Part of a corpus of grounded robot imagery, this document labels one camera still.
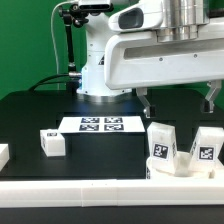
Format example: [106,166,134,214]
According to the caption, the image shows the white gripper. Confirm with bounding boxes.
[104,26,224,118]

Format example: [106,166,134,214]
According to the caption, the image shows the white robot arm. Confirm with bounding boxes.
[78,0,224,117]

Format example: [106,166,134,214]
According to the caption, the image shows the white tag base sheet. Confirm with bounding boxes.
[58,116,145,133]

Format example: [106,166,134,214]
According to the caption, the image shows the white block at left edge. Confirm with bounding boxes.
[0,144,9,171]

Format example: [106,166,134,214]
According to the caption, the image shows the white L-shaped obstacle frame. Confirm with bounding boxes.
[0,178,224,208]

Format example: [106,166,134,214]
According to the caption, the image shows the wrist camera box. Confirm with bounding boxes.
[108,0,163,32]

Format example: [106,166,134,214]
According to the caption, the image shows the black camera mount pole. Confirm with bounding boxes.
[59,5,88,92]

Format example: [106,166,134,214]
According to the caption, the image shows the black cables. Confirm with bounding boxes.
[28,0,83,92]

